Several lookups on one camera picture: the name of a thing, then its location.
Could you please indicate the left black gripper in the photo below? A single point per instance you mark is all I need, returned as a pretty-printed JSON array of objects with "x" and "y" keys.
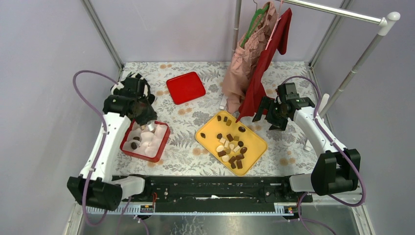
[{"x": 151, "y": 114}]

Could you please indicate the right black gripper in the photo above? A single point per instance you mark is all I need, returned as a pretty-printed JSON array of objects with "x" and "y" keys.
[{"x": 279, "y": 125}]

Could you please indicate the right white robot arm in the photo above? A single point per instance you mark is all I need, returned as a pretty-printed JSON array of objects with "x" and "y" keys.
[{"x": 337, "y": 166}]

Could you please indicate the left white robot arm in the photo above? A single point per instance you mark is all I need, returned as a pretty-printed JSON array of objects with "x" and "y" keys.
[{"x": 94, "y": 187}]

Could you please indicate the dark oval chocolate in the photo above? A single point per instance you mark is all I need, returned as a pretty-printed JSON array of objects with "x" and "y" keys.
[{"x": 241, "y": 129}]

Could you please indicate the red hanging garment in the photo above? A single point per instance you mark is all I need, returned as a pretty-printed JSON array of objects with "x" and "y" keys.
[{"x": 255, "y": 91}]

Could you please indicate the zebra striped cloth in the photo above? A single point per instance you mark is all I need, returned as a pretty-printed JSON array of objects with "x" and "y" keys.
[{"x": 133, "y": 86}]

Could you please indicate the red box with liner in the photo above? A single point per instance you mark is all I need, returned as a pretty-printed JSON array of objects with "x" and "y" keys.
[{"x": 139, "y": 143}]

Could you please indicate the yellow tray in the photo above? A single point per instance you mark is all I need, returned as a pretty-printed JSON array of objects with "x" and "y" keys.
[{"x": 237, "y": 151}]

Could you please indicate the red box lid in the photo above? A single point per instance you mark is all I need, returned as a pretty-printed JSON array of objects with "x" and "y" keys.
[{"x": 186, "y": 87}]

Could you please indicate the pink hanging garment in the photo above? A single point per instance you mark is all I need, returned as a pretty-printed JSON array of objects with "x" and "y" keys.
[{"x": 244, "y": 61}]

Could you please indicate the green hanger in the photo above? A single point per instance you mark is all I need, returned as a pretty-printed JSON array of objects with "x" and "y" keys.
[{"x": 256, "y": 20}]

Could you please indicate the metal clothes rack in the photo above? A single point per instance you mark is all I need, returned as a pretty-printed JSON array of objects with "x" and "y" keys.
[{"x": 374, "y": 112}]

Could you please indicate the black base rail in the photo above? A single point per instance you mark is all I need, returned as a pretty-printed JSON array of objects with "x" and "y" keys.
[{"x": 216, "y": 194}]

